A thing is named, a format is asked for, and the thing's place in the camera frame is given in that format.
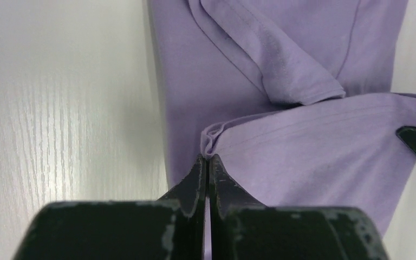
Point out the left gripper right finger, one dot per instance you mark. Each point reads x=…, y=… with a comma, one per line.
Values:
x=244, y=228

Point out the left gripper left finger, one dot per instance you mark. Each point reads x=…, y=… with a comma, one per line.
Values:
x=171, y=227

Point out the purple t shirt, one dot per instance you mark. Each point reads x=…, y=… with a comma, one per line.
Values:
x=298, y=100

